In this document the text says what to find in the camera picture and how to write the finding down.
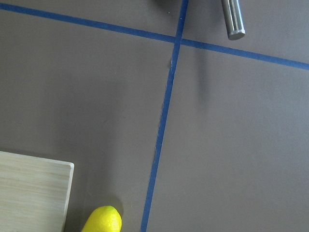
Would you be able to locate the yellow lemon far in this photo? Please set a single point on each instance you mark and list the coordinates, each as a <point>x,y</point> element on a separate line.
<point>103,219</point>

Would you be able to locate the metal scoop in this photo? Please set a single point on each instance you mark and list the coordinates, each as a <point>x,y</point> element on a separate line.
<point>233,19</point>

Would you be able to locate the bamboo cutting board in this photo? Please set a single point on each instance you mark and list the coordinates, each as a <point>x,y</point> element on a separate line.
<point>34,193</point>

